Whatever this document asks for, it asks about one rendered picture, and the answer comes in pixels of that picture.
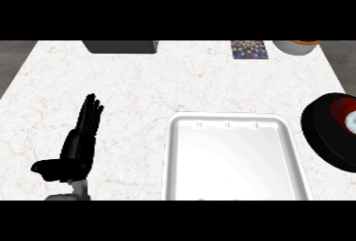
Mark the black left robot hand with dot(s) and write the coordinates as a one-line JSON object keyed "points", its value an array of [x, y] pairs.
{"points": [[75, 150]]}

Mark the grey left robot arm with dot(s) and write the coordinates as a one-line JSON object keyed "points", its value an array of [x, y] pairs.
{"points": [[75, 191]]}

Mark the white rectangular tray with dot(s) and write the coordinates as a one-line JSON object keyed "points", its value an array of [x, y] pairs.
{"points": [[233, 160]]}

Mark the black round pot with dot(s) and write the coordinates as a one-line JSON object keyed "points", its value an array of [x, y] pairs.
{"points": [[322, 131]]}

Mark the red can with pale end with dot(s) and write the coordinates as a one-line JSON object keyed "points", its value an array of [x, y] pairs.
{"points": [[344, 114]]}

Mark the dark grey box appliance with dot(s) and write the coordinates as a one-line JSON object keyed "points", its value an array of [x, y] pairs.
{"points": [[123, 46]]}

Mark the multicoloured patterned box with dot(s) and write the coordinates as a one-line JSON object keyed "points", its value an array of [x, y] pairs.
{"points": [[248, 49]]}

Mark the white round container orange top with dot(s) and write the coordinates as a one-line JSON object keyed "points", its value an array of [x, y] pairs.
{"points": [[295, 47]]}

